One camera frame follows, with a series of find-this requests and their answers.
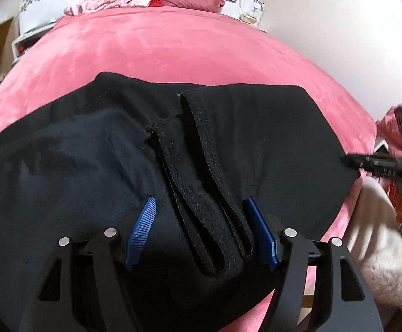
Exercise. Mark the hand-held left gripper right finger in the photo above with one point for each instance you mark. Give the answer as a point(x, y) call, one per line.
point(261, 235)

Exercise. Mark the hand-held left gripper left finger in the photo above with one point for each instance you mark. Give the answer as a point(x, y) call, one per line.
point(142, 226)

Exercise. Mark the pink floral garment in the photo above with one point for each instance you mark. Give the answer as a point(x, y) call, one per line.
point(100, 3)

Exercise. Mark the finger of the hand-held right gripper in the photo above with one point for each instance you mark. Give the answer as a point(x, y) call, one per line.
point(370, 164)

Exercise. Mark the pink bed blanket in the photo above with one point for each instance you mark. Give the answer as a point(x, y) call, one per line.
point(187, 41)

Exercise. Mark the red garment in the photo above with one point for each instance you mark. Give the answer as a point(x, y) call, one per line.
point(154, 2)

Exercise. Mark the white nightstand with lamp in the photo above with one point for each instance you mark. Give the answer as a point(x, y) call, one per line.
point(261, 27)

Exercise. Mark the black pants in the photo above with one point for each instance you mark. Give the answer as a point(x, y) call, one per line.
point(83, 162)

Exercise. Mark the person's right forearm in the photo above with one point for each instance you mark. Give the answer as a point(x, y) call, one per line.
point(377, 235)

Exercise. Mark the white open nightstand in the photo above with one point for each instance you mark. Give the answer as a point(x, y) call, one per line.
point(24, 41)

